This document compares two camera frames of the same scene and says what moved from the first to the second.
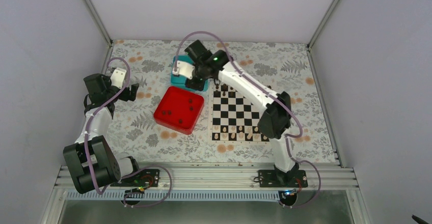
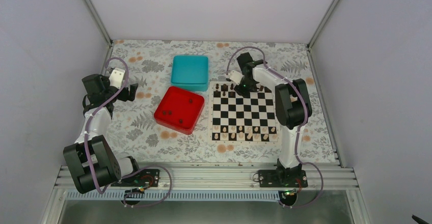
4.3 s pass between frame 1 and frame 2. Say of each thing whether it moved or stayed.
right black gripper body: moved
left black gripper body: stayed
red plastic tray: stayed
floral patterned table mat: stayed
